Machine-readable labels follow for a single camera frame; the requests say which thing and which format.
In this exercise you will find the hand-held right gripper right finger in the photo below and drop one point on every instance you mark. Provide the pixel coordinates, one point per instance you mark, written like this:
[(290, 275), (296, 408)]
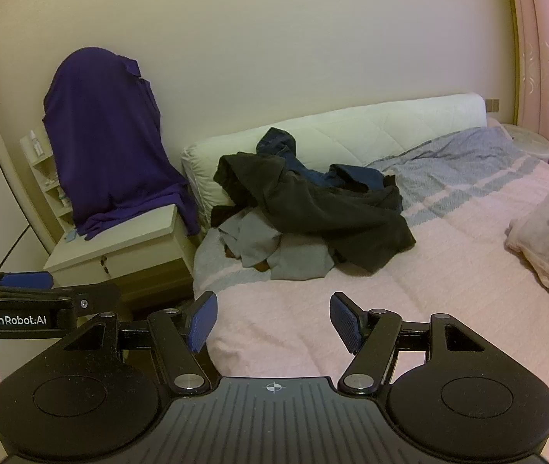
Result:
[(344, 321)]

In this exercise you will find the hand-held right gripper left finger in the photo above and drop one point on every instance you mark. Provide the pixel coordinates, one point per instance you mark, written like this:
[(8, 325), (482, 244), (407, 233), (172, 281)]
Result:
[(201, 321)]

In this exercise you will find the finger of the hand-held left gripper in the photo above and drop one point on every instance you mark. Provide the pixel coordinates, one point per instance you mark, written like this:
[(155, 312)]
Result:
[(27, 280)]

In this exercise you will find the black pants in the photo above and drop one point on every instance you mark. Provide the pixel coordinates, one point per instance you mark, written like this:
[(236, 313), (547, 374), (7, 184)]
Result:
[(327, 222)]

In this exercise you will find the small blue packet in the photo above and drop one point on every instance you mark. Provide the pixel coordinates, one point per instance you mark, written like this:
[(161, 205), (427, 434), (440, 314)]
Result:
[(70, 237)]

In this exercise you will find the grey garment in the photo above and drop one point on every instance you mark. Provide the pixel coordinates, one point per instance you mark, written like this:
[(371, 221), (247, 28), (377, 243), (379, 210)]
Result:
[(298, 256)]

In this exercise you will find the white nightstand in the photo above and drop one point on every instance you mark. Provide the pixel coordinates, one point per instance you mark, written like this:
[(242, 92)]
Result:
[(124, 246)]

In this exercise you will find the white shelf organiser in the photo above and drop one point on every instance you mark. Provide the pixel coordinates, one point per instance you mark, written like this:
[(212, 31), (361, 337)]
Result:
[(44, 167)]

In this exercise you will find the small white bottle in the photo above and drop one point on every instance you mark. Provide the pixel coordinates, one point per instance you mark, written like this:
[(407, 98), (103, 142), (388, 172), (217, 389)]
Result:
[(36, 144)]

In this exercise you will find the purple shirt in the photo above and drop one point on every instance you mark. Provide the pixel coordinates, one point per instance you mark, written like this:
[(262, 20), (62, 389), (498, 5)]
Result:
[(105, 130)]

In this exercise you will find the blue jeans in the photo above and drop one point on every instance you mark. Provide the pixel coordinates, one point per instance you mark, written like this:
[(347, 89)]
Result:
[(279, 145)]

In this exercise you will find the white quilted headboard cushion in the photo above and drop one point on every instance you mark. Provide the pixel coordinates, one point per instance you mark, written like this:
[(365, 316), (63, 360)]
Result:
[(376, 130)]

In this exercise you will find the beige pillow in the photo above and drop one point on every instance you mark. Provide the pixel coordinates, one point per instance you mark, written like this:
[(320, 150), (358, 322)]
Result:
[(545, 246)]

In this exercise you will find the white round side table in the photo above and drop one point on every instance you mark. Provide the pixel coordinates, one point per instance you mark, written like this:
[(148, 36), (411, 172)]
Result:
[(530, 142)]

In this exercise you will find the wall socket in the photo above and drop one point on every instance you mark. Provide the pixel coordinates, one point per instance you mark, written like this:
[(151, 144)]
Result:
[(493, 104)]

